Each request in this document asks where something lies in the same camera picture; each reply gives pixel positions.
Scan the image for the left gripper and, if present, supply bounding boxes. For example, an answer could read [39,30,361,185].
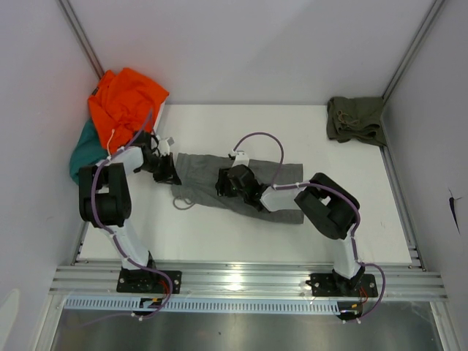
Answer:
[138,152,181,186]

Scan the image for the grey shorts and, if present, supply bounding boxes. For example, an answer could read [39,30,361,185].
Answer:
[171,153,304,224]

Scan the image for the olive green shorts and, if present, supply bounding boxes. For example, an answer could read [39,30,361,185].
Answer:
[326,97,387,147]

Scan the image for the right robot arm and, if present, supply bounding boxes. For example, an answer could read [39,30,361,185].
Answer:
[215,165,365,295]

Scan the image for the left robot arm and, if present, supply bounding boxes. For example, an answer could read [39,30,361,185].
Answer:
[78,132,181,293]

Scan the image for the teal shorts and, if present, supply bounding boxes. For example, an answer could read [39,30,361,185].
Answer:
[69,119,107,185]

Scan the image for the orange shorts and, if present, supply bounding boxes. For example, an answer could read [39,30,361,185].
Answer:
[88,67,170,154]

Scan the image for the white plastic basket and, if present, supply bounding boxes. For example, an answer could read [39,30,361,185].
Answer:
[152,99,167,134]

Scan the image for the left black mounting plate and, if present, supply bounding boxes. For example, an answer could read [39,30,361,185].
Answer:
[116,268,169,294]

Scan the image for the black mounting plate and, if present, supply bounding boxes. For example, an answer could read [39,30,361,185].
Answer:
[305,271,379,298]
[116,268,169,294]

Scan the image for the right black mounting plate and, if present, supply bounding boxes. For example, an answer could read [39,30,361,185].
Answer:
[305,271,379,298]

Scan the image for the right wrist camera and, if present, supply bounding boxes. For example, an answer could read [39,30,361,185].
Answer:
[228,150,250,167]

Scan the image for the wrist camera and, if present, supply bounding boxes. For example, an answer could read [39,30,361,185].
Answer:
[156,135,175,156]
[228,150,250,167]

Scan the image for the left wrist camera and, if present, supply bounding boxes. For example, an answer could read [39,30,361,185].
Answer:
[156,135,175,156]

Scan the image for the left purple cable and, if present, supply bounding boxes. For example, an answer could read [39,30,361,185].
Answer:
[78,107,173,322]

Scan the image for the slotted cable duct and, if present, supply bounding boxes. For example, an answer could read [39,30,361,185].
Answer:
[64,295,340,315]

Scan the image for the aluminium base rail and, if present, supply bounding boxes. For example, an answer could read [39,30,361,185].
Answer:
[49,260,448,302]

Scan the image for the left aluminium corner post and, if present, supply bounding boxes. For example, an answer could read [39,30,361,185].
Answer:
[57,0,105,80]

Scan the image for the aluminium corner post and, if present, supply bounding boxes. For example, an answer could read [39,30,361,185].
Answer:
[57,0,105,80]
[372,0,449,114]

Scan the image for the right aluminium corner post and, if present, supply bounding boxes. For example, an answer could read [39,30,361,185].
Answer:
[372,0,449,114]

